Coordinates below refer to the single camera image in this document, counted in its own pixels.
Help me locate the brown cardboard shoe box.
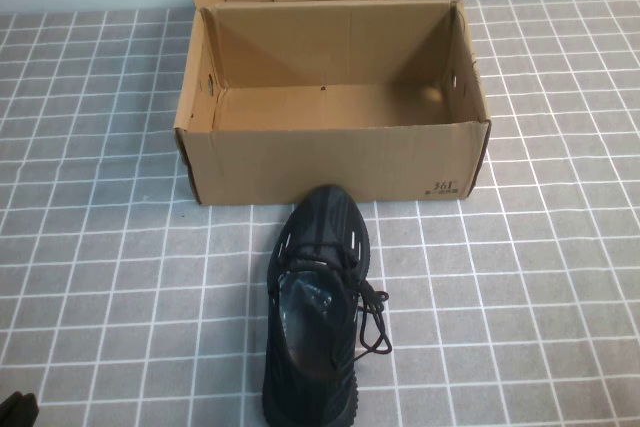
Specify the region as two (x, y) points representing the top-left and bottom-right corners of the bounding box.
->
(173, 0), (492, 207)

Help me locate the grey white checked tablecloth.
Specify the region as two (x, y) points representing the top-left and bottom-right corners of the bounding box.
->
(0, 0), (640, 427)

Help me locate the black knit sneaker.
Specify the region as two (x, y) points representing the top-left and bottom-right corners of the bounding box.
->
(260, 184), (394, 423)

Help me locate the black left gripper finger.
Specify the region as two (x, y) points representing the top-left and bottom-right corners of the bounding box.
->
(20, 393), (39, 427)
(0, 390), (24, 427)

